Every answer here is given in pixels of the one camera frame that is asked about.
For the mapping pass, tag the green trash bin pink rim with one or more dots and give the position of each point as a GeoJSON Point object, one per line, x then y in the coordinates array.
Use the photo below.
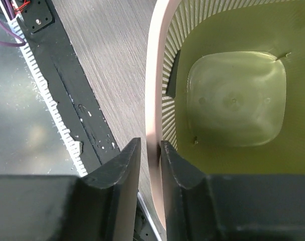
{"type": "Point", "coordinates": [225, 85]}

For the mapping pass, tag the white slotted cable duct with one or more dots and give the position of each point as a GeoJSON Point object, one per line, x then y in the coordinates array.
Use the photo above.
{"type": "Point", "coordinates": [72, 146]}

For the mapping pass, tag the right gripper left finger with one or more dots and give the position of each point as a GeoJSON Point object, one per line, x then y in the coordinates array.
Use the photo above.
{"type": "Point", "coordinates": [98, 206]}

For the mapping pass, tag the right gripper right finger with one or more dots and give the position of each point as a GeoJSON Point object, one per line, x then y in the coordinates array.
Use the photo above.
{"type": "Point", "coordinates": [199, 206]}

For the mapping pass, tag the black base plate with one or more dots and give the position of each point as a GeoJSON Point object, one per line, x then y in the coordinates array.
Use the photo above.
{"type": "Point", "coordinates": [69, 87]}

